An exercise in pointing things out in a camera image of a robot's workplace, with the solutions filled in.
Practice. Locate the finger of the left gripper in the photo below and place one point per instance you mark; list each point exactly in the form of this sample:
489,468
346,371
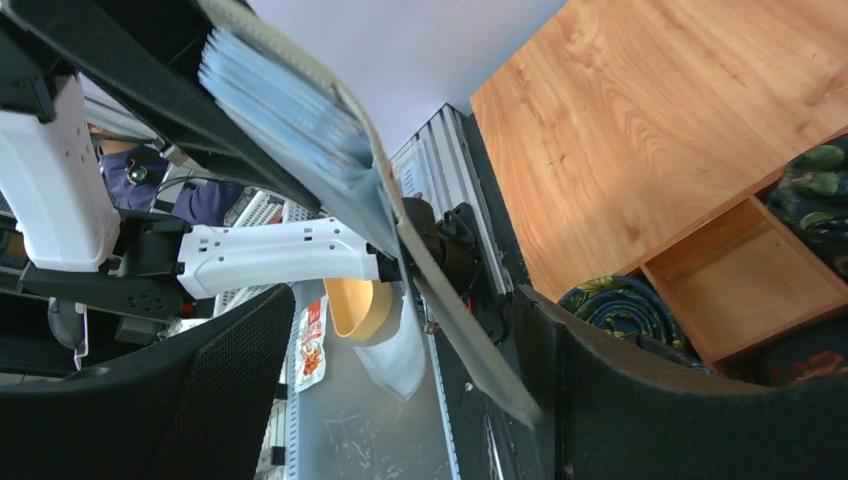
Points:
146,55

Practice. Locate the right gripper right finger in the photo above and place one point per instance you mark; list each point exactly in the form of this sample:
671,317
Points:
611,410

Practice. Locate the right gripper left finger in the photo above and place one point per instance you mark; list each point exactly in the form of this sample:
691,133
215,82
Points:
193,406

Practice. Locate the grey card holder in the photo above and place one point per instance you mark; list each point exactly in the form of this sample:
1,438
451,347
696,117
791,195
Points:
315,139

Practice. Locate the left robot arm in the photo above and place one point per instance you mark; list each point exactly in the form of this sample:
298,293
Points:
83,248

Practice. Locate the rolled tie bottom left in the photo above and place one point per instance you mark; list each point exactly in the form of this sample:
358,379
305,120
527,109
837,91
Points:
630,309

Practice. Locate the rolled tie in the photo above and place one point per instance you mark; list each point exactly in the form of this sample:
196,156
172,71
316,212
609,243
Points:
810,198
630,309

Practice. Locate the snack packet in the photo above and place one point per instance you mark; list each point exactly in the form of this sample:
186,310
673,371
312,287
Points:
310,356

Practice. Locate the wooden compartment tray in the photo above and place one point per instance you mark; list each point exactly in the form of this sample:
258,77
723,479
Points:
733,275

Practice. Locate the rolled tie bottom centre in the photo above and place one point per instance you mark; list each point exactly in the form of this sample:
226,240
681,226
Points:
810,198

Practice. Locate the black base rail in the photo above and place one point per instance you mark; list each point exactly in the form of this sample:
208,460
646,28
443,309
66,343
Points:
446,161

